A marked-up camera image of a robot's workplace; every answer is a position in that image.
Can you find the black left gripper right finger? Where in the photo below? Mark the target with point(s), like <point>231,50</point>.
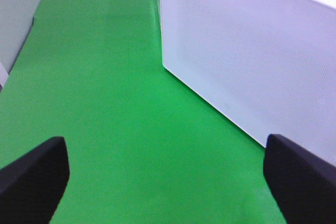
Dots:
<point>302,184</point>

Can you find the white microwave door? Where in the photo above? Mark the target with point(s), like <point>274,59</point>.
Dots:
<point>267,65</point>

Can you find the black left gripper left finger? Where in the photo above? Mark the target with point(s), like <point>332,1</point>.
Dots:
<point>33,185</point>

